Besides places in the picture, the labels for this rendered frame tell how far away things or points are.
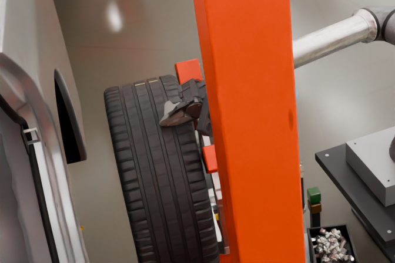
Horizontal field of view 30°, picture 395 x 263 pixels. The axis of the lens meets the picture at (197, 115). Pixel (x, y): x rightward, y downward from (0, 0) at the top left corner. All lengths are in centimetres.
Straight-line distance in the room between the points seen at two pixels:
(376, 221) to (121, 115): 124
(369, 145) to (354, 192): 22
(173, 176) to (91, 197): 169
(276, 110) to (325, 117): 250
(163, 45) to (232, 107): 336
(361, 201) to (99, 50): 241
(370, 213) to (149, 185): 120
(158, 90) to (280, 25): 87
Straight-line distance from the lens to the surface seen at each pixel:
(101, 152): 398
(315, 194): 256
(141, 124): 212
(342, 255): 249
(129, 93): 223
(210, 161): 203
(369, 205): 304
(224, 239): 223
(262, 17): 139
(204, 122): 198
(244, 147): 154
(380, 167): 306
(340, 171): 319
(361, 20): 244
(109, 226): 354
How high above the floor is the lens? 238
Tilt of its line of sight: 35 degrees down
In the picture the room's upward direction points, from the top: 9 degrees counter-clockwise
